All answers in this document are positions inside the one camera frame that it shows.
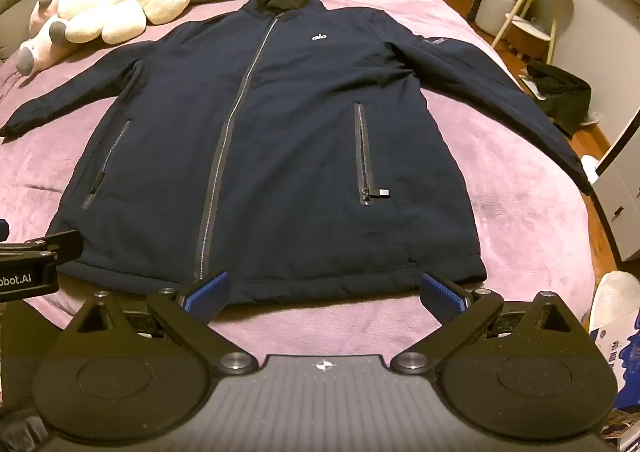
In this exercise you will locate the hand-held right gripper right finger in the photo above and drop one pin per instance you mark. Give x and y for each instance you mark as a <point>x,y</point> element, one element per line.
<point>442,298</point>

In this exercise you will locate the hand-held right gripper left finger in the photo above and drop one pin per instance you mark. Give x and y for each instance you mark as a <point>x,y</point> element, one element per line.
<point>207,296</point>

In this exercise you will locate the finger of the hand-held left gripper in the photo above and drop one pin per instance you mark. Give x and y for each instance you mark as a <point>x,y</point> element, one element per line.
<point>60,247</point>

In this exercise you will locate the navy zip jacket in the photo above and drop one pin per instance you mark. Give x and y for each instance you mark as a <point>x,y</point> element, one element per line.
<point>300,132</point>

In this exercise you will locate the pink bed blanket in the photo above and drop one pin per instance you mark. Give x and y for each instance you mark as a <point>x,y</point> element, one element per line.
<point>525,212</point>

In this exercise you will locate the white cloth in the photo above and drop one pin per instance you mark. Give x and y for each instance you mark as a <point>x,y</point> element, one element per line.
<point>617,289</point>

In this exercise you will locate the blue printed cardboard box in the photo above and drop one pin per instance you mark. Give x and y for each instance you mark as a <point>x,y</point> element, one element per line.
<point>617,352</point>

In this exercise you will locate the white cabinet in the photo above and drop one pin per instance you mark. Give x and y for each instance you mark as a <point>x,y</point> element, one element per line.
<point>622,202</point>

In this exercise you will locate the pink plush toy grey feet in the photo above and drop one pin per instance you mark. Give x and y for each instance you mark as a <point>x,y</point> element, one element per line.
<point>45,37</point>

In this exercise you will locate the round wooden basket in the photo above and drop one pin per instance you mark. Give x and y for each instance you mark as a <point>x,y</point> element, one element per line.
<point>532,39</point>

